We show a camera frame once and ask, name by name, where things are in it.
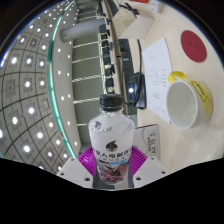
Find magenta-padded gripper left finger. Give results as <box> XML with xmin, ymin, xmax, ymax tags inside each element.
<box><xmin>56</xmin><ymin>146</ymin><xmax>98</xmax><ymax>188</ymax></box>

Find clear white-labelled drink bottle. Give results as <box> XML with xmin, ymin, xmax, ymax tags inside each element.
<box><xmin>87</xmin><ymin>93</ymin><xmax>136</xmax><ymax>185</ymax></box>

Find flat round red coaster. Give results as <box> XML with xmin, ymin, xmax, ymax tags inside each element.
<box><xmin>180</xmin><ymin>29</ymin><xmax>208</xmax><ymax>63</ymax></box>

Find white mug with yellow handle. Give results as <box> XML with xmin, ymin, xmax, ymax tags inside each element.
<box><xmin>165</xmin><ymin>70</ymin><xmax>213</xmax><ymax>130</ymax></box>

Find row of black office chairs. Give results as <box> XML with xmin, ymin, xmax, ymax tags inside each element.
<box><xmin>96</xmin><ymin>0</ymin><xmax>118</xmax><ymax>96</ymax></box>

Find white printed paper sheet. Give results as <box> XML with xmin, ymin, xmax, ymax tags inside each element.
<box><xmin>140</xmin><ymin>37</ymin><xmax>174</xmax><ymax>125</ymax></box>

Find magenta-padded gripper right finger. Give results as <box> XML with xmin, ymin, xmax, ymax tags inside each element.
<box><xmin>128</xmin><ymin>145</ymin><xmax>168</xmax><ymax>188</ymax></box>

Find long curved conference desk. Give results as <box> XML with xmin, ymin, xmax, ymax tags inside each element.
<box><xmin>103</xmin><ymin>0</ymin><xmax>134</xmax><ymax>118</ymax></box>

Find white copy paper carton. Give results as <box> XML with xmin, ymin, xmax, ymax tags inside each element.
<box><xmin>134</xmin><ymin>123</ymin><xmax>161</xmax><ymax>160</ymax></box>

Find group of ceiling lights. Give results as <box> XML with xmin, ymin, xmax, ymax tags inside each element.
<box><xmin>0</xmin><ymin>0</ymin><xmax>81</xmax><ymax>171</ymax></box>

